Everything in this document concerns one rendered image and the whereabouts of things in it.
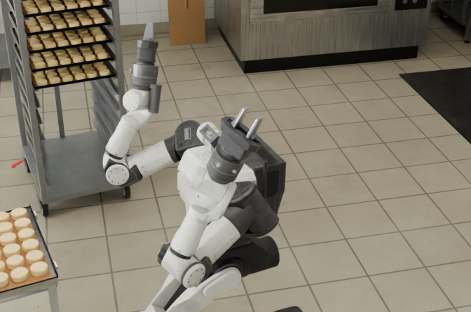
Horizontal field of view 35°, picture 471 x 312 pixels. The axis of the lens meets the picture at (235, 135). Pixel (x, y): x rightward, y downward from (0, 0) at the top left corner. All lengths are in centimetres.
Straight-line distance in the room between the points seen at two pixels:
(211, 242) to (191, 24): 417
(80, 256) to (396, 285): 155
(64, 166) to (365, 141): 188
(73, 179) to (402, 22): 295
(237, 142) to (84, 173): 236
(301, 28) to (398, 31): 79
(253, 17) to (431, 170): 176
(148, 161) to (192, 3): 370
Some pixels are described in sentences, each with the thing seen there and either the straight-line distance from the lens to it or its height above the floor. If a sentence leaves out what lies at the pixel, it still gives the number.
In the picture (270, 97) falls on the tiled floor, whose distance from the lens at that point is 531.
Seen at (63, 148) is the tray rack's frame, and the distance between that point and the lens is 447.
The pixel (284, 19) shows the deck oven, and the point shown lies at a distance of 553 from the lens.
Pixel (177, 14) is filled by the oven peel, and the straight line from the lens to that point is 615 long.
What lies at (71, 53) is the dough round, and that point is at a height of 88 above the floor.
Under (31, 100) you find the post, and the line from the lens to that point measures 374.
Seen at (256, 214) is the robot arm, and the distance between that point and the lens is 220.
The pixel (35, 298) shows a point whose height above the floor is 82.
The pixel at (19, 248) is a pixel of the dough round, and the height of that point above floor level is 92.
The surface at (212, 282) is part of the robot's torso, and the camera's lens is 253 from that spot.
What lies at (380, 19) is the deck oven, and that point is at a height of 37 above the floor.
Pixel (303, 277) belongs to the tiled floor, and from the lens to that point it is 366.
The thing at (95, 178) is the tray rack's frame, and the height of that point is 15.
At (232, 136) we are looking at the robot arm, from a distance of 192.
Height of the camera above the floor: 233
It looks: 29 degrees down
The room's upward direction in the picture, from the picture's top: 1 degrees clockwise
